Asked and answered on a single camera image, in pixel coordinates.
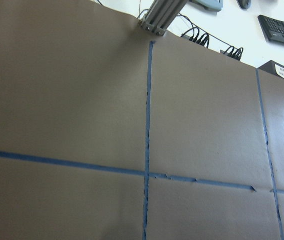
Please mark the grey device on desk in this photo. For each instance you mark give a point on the grey device on desk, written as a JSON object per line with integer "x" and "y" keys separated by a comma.
{"x": 210, "y": 5}

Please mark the dark computer mouse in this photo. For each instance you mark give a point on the dark computer mouse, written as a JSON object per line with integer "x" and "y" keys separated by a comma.
{"x": 244, "y": 4}

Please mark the black keyboard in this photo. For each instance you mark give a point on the black keyboard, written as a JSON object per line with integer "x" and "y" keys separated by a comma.
{"x": 272, "y": 28}

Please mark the aluminium frame post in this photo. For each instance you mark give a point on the aluminium frame post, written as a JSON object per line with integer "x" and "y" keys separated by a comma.
{"x": 160, "y": 15}

